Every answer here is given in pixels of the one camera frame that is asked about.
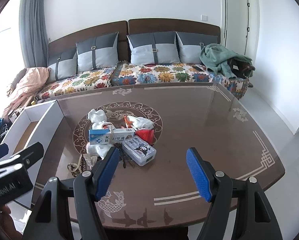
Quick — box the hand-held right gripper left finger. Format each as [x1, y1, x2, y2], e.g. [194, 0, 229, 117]
[23, 146, 120, 240]

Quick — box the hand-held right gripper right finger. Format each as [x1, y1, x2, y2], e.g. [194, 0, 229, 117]
[186, 147, 284, 240]

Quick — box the white cardboard box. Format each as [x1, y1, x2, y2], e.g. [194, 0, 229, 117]
[1, 99, 65, 209]

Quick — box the gold chain accessory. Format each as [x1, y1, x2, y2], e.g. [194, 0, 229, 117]
[67, 154, 101, 178]

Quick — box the blue white toothpaste box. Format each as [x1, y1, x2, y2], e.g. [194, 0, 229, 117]
[89, 128, 136, 145]

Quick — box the clear plastic cartoon case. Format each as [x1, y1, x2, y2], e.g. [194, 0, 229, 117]
[122, 136, 157, 167]

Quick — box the person's left hand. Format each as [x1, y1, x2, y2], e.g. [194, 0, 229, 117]
[0, 202, 23, 240]

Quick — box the red foil packet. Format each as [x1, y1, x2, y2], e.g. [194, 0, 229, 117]
[134, 129, 155, 146]

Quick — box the pink blanket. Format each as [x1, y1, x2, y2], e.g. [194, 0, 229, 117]
[3, 67, 51, 117]

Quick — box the floral sofa throw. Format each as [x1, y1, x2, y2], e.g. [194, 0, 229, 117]
[37, 66, 117, 101]
[109, 60, 250, 98]

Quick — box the grey two-tone cushion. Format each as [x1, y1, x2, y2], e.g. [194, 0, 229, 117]
[127, 31, 180, 65]
[47, 47, 78, 82]
[76, 32, 119, 72]
[176, 32, 218, 64]

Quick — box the green blanket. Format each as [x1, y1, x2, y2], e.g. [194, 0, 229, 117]
[200, 43, 253, 80]

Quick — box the grey curtain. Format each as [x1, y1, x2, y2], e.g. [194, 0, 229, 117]
[19, 0, 48, 68]

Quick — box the brown wooden sofa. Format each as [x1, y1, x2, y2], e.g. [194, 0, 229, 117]
[7, 19, 251, 100]

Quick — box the white door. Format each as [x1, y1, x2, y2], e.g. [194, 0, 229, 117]
[225, 0, 251, 55]

